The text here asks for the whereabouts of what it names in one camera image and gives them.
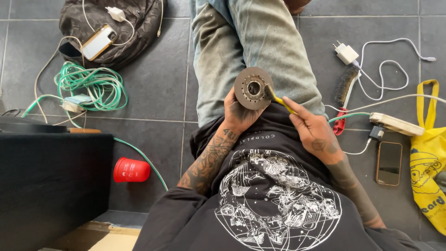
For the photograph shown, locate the person's right hand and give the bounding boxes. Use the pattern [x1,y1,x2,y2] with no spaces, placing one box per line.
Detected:
[282,96,345,166]

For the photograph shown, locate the person's left hand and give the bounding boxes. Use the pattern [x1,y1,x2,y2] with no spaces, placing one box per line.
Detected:
[223,86,268,133]

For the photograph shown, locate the round perforated metal disc part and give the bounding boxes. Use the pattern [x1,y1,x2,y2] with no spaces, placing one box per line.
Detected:
[234,67,274,111]

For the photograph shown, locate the yellow handled small brush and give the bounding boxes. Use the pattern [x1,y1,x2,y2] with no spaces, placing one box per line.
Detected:
[265,85,297,115]

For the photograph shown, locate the person's faded blue jeans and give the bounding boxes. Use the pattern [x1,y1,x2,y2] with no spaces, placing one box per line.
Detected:
[190,0,328,128]

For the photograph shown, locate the small black charger plug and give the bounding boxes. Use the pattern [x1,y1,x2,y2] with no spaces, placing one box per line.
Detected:
[369,125,385,141]

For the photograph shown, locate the person's black printed shirt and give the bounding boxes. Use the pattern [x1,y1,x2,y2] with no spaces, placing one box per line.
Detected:
[132,103,434,251]

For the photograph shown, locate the gold framed black smartphone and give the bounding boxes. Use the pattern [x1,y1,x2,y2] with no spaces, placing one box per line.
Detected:
[376,141,403,186]

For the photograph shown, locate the cream power strip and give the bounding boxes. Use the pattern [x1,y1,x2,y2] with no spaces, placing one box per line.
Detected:
[369,112,425,137]

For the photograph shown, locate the yellow printed tote bag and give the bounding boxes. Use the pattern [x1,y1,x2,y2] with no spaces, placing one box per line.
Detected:
[410,79,446,236]

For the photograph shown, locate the red plastic cup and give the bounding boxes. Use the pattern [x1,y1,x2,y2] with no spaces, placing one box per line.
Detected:
[113,157,151,183]

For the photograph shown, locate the dark camouflage backpack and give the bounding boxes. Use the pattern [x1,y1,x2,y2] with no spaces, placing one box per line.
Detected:
[59,0,168,68]

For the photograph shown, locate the white cased smartphone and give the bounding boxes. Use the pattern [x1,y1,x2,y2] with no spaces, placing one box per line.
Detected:
[81,23,118,61]

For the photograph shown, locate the small white socket block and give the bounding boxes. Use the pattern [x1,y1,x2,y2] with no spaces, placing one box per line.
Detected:
[62,100,84,113]

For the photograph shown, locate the black box furniture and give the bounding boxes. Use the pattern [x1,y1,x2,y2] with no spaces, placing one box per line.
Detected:
[0,117,114,251]

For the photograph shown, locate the wire brush with red handle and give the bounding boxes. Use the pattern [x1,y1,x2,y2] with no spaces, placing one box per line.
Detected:
[332,66,361,136]

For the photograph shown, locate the white plug adapter with cable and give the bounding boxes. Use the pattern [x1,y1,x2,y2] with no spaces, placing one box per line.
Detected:
[333,38,437,102]

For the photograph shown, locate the green white coiled cable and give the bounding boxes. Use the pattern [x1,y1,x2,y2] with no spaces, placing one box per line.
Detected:
[21,61,169,192]

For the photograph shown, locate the white charger with cable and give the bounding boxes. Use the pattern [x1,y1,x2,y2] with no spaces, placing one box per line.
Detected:
[82,0,164,46]

